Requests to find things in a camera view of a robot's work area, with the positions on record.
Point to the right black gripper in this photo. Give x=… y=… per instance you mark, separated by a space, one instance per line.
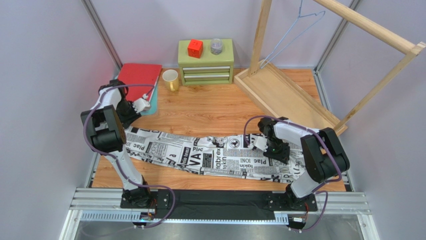
x=276 y=156

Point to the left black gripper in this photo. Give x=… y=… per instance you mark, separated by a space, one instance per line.
x=127 y=121

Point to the newspaper print trousers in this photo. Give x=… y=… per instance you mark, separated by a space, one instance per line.
x=227 y=156

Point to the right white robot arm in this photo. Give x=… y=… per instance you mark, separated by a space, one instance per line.
x=322 y=153

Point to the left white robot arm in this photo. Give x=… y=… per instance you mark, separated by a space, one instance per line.
x=104 y=132

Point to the teal cutting board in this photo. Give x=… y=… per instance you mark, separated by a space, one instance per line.
x=153 y=103

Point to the red board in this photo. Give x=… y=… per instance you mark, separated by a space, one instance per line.
x=138 y=73

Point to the yellow mug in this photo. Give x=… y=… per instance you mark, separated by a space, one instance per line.
x=171 y=80

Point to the red cube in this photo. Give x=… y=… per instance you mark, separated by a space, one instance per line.
x=195 y=48

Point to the green drawer cabinet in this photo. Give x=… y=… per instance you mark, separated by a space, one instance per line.
x=209 y=69

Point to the clear glass jar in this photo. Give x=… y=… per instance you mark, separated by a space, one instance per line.
x=216 y=46

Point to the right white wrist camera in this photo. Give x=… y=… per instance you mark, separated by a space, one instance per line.
x=259 y=143

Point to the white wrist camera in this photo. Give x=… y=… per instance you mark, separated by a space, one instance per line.
x=141 y=104
x=259 y=143

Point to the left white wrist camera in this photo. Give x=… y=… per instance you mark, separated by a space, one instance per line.
x=141 y=104

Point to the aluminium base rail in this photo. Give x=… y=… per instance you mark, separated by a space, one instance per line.
x=339 y=202

